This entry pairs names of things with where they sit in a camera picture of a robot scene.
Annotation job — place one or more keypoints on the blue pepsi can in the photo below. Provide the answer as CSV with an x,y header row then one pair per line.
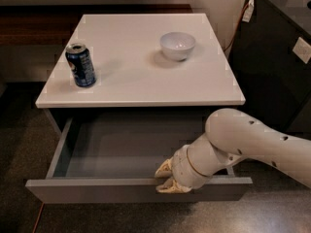
x,y
80,63

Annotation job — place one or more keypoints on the grey top drawer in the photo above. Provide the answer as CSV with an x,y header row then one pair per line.
x,y
110,156

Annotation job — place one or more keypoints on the black cabinet on right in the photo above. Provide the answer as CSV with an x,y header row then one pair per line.
x,y
275,81

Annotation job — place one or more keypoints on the dark wooden bench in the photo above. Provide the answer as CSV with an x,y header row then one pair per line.
x,y
54,24

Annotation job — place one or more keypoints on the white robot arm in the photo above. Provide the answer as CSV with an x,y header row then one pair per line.
x,y
231,136

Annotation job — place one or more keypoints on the white top drawer cabinet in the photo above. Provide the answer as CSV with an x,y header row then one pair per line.
x,y
131,70

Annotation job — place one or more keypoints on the white bowl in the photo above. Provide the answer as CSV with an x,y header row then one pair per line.
x,y
177,46

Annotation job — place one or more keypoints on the white label on cabinet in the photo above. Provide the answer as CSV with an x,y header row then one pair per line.
x,y
303,50

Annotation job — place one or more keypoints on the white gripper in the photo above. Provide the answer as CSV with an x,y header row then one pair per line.
x,y
180,169

